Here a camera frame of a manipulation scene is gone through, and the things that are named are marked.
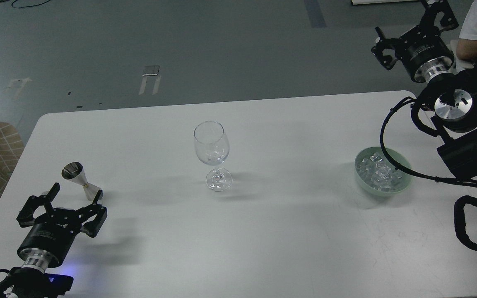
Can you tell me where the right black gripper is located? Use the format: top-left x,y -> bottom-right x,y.
371,0 -> 459,83

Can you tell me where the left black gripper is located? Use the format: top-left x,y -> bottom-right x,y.
16,183 -> 108,268

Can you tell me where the steel double jigger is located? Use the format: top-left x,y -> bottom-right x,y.
61,162 -> 102,202

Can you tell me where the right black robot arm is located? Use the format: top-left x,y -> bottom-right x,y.
371,0 -> 477,252

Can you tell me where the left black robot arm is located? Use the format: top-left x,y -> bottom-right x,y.
0,183 -> 107,298

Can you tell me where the pile of ice cubes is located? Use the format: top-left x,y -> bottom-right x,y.
356,151 -> 405,192

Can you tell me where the clear wine glass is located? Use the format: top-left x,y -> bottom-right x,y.
193,121 -> 233,191

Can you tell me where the green bowl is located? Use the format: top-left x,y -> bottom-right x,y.
353,147 -> 412,197

